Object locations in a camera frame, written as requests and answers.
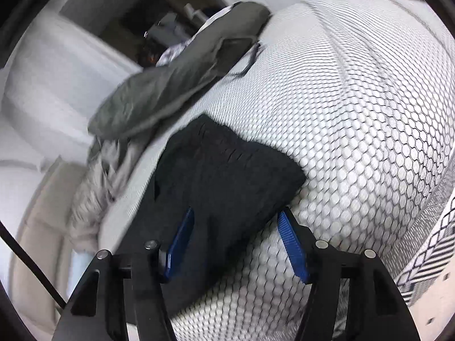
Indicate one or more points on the black white geometric cloth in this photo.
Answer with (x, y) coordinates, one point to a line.
(430, 252)

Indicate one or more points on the light grey crumpled duvet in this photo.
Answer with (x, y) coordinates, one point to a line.
(96, 199)

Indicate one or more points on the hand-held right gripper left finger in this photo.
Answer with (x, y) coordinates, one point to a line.
(179, 241)

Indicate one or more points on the beige padded headboard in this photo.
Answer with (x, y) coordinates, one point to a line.
(35, 227)

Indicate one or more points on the white honeycomb mattress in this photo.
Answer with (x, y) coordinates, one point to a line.
(355, 131)

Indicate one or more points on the black pants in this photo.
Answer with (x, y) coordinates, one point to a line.
(220, 177)

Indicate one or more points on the light blue pillow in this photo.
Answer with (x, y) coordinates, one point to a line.
(80, 273)

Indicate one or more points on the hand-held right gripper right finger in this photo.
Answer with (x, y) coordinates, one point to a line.
(291, 241)

